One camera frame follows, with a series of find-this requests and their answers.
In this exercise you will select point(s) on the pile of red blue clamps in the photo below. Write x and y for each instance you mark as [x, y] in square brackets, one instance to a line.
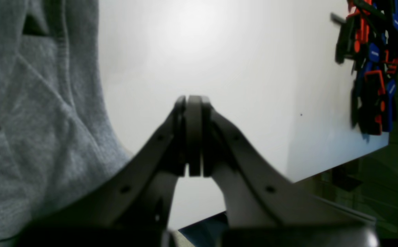
[368, 36]

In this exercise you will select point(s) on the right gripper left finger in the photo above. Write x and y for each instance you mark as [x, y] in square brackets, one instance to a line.
[132, 209]

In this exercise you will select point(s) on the grey T-shirt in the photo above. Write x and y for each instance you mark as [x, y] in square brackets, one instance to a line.
[56, 140]

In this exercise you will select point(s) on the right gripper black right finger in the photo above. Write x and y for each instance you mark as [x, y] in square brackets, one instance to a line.
[263, 208]

